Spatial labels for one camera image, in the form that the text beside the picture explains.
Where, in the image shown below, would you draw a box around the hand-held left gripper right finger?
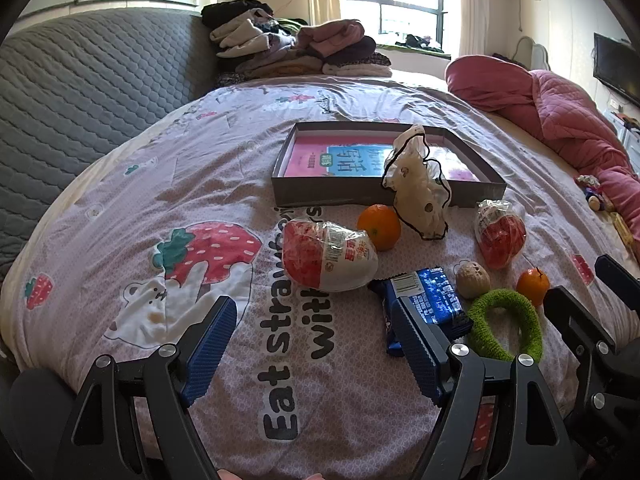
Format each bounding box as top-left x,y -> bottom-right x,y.
390,296 -> 581,480

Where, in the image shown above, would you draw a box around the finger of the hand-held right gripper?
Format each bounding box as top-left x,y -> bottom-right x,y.
544,286 -> 617,366
595,254 -> 640,293

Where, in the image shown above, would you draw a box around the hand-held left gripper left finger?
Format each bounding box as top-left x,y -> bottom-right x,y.
55,296 -> 238,480

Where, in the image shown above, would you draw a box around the green fuzzy hair ring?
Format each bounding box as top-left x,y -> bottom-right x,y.
467,288 -> 544,363

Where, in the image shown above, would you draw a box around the small orange with stem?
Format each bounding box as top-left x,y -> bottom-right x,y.
516,267 -> 551,308

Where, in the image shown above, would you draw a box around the blue cookie packet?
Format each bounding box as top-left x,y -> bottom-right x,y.
367,266 -> 475,358

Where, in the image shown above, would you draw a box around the walnut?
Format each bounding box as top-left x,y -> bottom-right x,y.
454,259 -> 491,299

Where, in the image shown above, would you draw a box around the small red white toy egg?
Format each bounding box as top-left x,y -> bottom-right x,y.
474,199 -> 527,270

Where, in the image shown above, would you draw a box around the large orange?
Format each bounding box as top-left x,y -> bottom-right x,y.
356,204 -> 402,252

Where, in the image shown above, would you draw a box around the large red white toy egg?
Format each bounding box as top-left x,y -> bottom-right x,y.
281,217 -> 379,293

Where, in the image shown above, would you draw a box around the sheer cream hair scrunchie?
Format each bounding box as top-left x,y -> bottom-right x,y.
381,124 -> 451,241

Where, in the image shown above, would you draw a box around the shallow grey cardboard box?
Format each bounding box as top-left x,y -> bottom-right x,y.
271,121 -> 507,209

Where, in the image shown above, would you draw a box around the yellow packet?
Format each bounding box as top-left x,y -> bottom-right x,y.
611,212 -> 638,253

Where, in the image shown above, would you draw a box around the small colourful doll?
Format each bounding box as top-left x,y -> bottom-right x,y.
575,174 -> 618,213

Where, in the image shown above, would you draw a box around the white cabinet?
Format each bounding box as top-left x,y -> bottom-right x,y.
605,110 -> 640,161

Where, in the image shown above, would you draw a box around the printed strawberry bedsheet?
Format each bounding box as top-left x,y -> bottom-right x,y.
10,74 -> 640,480

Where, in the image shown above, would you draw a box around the pink quilt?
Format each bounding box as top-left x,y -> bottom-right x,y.
445,55 -> 640,221

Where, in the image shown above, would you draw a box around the black television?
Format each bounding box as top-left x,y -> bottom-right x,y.
593,32 -> 640,111

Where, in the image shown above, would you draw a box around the white chair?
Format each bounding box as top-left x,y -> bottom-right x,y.
514,35 -> 551,72

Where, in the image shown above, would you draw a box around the grey quilted headboard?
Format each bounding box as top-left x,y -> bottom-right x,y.
0,10 -> 226,271

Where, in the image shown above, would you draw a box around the green windowsill cloth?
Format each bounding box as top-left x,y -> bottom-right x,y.
375,42 -> 451,58

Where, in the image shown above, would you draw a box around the dark clothes on windowsill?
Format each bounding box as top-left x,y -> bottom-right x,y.
397,34 -> 443,52

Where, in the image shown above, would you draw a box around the pile of folded clothes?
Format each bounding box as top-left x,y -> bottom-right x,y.
201,2 -> 392,88

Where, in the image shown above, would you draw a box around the window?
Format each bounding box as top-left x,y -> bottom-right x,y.
340,0 -> 448,46

